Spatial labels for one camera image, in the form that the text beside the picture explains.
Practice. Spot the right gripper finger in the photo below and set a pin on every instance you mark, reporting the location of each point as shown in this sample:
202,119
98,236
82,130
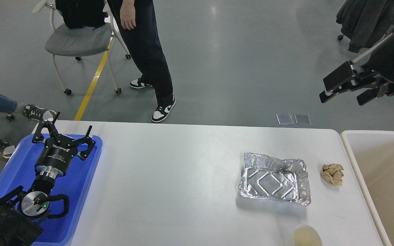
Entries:
348,77
386,89

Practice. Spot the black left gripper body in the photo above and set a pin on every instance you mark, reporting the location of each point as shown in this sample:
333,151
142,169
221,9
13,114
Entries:
55,158

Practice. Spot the white paper cup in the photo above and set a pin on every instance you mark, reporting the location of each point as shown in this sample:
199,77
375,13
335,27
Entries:
305,235

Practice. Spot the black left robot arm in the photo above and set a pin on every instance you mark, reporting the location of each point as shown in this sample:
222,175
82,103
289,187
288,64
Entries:
22,212

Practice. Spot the blue plastic tray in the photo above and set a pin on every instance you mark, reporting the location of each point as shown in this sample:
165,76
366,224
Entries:
19,171

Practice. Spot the dark grey hanging jacket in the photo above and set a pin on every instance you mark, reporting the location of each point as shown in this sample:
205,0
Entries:
365,22

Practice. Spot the right metal floor plate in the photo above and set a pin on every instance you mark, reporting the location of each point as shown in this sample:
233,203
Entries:
302,119

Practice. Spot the metal floor plate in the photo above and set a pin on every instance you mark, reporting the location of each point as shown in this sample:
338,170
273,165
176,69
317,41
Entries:
284,119
302,119

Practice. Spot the beige plastic bin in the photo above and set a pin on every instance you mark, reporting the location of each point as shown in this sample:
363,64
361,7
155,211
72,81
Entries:
371,154

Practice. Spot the left metal floor plate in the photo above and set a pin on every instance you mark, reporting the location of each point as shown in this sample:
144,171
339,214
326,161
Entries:
284,119

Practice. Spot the crumpled brown paper ball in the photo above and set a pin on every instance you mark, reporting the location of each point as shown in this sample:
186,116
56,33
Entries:
333,174

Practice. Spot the grey white rolling chair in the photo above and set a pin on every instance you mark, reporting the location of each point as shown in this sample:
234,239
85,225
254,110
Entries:
86,41

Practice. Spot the black bag on chair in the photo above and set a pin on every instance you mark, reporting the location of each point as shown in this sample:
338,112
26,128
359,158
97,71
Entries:
82,13

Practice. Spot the crumpled aluminium foil tray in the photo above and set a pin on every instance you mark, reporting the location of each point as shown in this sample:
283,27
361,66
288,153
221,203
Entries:
267,177

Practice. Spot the person in black clothes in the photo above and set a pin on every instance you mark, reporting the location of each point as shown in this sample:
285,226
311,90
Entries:
138,28

